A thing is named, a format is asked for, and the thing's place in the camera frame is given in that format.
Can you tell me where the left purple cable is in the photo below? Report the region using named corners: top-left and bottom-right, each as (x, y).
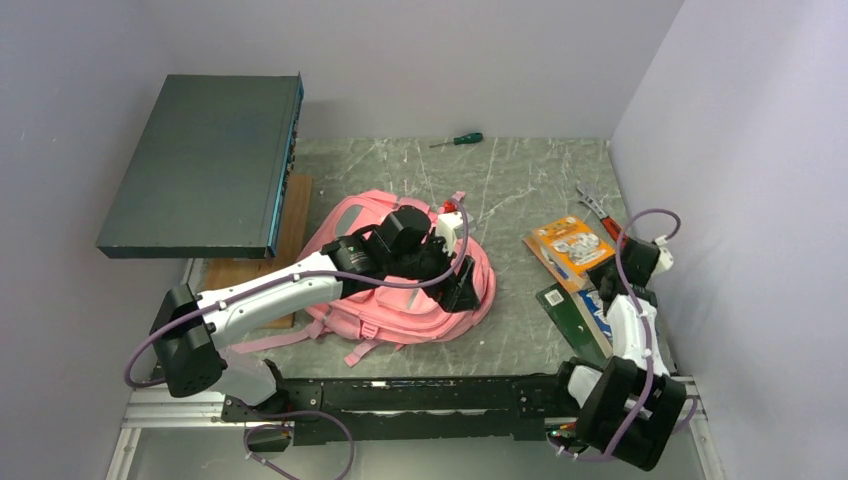
top-left (124, 195), bottom-right (472, 390)

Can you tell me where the pink student backpack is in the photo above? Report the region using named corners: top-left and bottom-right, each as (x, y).
top-left (233, 190), bottom-right (496, 367)

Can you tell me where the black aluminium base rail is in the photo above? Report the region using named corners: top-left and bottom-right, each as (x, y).
top-left (122, 374), bottom-right (704, 445)

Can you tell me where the blue cover book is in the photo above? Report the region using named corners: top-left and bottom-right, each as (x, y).
top-left (577, 290), bottom-right (612, 344)

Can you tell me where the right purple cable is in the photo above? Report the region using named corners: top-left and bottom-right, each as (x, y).
top-left (547, 208), bottom-right (698, 464)

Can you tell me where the wooden board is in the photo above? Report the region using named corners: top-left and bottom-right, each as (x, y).
top-left (200, 174), bottom-right (313, 291)

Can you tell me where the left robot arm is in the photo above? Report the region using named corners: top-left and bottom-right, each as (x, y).
top-left (143, 206), bottom-right (482, 420)

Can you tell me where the purple cable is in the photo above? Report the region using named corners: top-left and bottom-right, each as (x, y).
top-left (547, 208), bottom-right (698, 464)
top-left (124, 195), bottom-right (472, 390)

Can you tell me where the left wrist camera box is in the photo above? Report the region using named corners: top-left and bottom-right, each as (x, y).
top-left (435, 201), bottom-right (467, 254)

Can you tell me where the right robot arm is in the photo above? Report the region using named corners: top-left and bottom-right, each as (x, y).
top-left (550, 237), bottom-right (687, 471)

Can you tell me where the orange comic book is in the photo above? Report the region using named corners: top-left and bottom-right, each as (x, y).
top-left (532, 216), bottom-right (615, 281)

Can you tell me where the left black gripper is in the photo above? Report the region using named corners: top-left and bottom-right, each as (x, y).
top-left (387, 227), bottom-right (480, 312)

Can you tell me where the green handled screwdriver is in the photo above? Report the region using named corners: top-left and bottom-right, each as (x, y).
top-left (431, 132), bottom-right (484, 148)

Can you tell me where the red adjustable wrench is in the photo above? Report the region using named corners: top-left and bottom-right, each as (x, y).
top-left (575, 185), bottom-right (622, 241)

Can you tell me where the dark grey flat box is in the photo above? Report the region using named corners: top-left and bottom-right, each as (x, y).
top-left (96, 74), bottom-right (305, 259)

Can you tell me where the dark green book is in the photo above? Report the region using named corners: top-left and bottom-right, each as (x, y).
top-left (535, 283), bottom-right (607, 367)

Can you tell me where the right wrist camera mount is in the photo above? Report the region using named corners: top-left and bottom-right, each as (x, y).
top-left (653, 235), bottom-right (674, 275)

